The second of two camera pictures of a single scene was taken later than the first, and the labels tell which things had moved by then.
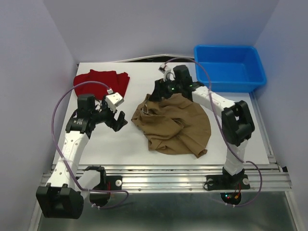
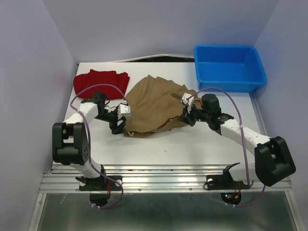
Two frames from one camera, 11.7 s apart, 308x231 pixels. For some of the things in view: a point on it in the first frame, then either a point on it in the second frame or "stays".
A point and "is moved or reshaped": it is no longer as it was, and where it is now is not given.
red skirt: x=118 y=82 stays
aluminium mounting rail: x=191 y=178 stays
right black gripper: x=160 y=90 → x=186 y=116
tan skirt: x=174 y=124 is moved or reshaped
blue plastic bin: x=231 y=68 stays
